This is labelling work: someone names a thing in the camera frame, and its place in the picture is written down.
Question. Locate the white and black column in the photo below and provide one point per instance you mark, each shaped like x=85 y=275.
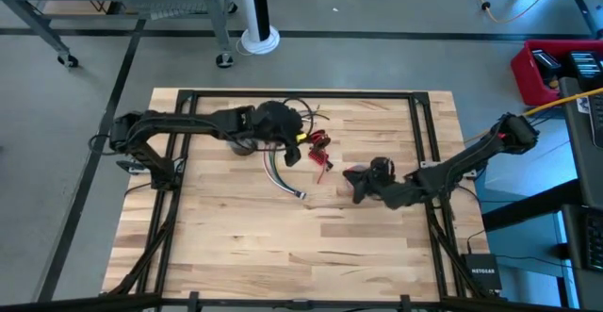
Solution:
x=247 y=1

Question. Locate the red plastic bin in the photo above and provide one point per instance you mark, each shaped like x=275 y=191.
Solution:
x=523 y=71

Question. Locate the black Netgear switch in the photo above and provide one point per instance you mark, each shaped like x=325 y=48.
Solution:
x=483 y=272

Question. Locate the black keyboard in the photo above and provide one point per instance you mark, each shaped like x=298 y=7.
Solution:
x=594 y=243

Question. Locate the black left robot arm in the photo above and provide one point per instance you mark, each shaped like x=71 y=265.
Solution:
x=188 y=122

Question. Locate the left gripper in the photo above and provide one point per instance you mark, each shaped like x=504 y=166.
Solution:
x=278 y=121

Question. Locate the black rig beam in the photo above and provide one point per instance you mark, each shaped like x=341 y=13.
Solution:
x=301 y=305

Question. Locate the black labelled device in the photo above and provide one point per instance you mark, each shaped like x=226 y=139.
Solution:
x=546 y=63
x=586 y=64

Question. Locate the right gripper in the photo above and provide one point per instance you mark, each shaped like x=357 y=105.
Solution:
x=386 y=185

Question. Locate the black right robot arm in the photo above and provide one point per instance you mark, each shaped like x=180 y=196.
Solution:
x=471 y=159

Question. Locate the black table frame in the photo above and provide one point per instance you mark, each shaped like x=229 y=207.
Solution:
x=301 y=93

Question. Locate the black desk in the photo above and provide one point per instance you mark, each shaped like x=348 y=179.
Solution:
x=581 y=161

